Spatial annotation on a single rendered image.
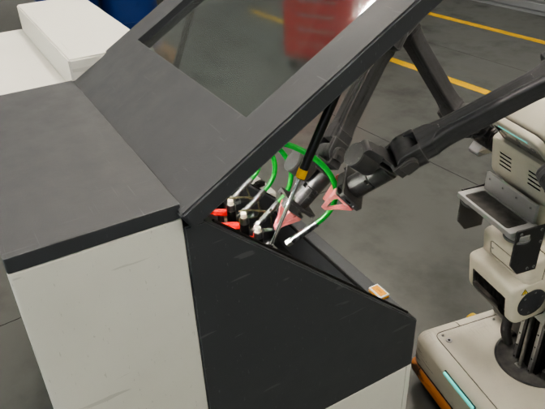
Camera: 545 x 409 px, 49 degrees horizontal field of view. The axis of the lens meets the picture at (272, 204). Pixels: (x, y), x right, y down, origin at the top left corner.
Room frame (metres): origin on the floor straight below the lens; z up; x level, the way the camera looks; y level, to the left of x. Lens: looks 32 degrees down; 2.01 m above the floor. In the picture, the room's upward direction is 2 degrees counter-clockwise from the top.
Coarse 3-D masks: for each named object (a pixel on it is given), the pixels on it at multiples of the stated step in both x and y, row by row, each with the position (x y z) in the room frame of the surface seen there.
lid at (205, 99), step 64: (192, 0) 1.54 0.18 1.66; (256, 0) 1.37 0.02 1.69; (320, 0) 1.23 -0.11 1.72; (384, 0) 1.09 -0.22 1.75; (128, 64) 1.37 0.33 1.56; (192, 64) 1.26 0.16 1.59; (256, 64) 1.14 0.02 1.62; (320, 64) 1.00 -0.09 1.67; (128, 128) 1.12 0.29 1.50; (192, 128) 1.01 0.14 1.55; (256, 128) 0.92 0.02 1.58; (192, 192) 0.85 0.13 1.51
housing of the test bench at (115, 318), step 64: (0, 64) 1.68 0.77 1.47; (0, 128) 1.16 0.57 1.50; (64, 128) 1.15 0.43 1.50; (0, 192) 0.89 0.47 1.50; (64, 192) 0.88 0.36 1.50; (128, 192) 0.87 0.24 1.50; (64, 256) 0.74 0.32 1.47; (128, 256) 0.78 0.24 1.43; (64, 320) 0.72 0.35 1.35; (128, 320) 0.77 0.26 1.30; (192, 320) 0.83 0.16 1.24; (64, 384) 0.71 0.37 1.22; (128, 384) 0.76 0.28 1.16; (192, 384) 0.82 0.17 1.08
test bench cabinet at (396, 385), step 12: (396, 372) 1.09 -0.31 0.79; (408, 372) 1.11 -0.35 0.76; (372, 384) 1.05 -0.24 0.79; (384, 384) 1.07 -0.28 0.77; (396, 384) 1.09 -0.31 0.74; (408, 384) 1.11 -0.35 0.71; (360, 396) 1.03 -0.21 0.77; (372, 396) 1.05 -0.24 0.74; (384, 396) 1.07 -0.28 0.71; (396, 396) 1.09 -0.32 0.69; (336, 408) 0.99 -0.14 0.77; (348, 408) 1.01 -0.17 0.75; (360, 408) 1.03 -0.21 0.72; (372, 408) 1.05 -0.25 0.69; (384, 408) 1.07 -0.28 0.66; (396, 408) 1.09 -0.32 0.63
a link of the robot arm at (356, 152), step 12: (360, 144) 1.17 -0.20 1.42; (372, 144) 1.17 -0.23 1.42; (348, 156) 1.17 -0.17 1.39; (360, 156) 1.15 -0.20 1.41; (372, 156) 1.15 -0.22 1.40; (384, 156) 1.17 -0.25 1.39; (360, 168) 1.15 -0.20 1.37; (372, 168) 1.15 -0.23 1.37; (396, 168) 1.15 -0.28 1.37; (408, 168) 1.14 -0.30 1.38
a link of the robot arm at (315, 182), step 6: (318, 168) 1.31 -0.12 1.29; (312, 174) 1.32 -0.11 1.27; (318, 174) 1.31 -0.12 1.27; (324, 174) 1.31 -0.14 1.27; (306, 180) 1.32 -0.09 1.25; (312, 180) 1.31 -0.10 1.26; (318, 180) 1.31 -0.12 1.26; (324, 180) 1.31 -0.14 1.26; (306, 186) 1.32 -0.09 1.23; (312, 186) 1.30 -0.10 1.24; (318, 186) 1.30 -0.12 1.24; (324, 186) 1.31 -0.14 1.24; (312, 192) 1.31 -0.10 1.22; (318, 192) 1.30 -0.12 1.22
